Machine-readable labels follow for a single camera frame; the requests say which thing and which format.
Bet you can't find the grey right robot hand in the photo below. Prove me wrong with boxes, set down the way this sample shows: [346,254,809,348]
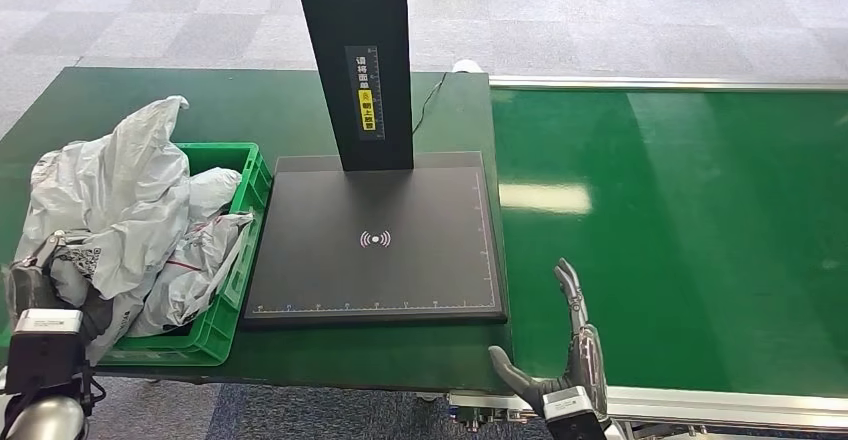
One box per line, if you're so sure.
[488,257,609,420]

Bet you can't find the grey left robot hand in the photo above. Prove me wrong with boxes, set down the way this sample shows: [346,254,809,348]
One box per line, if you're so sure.
[3,230,115,347]

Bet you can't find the grey courier bag with QR label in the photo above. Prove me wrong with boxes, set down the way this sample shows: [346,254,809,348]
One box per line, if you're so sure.
[11,95,195,367]

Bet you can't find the green conveyor belt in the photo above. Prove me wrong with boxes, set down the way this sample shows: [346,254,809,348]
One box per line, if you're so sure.
[490,87,848,400]

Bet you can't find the small grey red-line courier bag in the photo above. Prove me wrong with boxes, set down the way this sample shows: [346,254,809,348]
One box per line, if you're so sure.
[125,210,257,340]

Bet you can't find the green plastic crate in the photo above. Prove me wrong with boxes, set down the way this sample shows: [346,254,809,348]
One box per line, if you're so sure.
[0,142,274,368]

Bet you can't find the large grey black-logo courier bag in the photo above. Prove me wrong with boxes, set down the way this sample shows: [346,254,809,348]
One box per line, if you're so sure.
[187,166,244,224]

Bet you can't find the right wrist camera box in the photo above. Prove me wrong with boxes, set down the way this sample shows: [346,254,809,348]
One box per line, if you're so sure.
[541,385,609,440]

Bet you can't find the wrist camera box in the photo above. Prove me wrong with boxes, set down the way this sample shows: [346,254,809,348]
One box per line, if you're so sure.
[541,385,609,440]
[3,309,91,399]

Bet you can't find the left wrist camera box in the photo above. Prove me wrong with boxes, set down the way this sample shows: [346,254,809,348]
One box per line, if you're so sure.
[3,309,91,399]

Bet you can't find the silver conveyor frame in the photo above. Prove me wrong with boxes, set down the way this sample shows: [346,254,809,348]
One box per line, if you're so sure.
[447,75,848,440]

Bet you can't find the black scanner machine with post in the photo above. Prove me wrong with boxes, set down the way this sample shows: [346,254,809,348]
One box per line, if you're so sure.
[241,0,509,330]

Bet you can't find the thin black cable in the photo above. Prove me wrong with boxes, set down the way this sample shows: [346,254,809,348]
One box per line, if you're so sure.
[411,71,449,137]

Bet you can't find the black and yellow post label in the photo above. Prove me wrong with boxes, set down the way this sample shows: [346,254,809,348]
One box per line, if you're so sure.
[343,44,386,141]

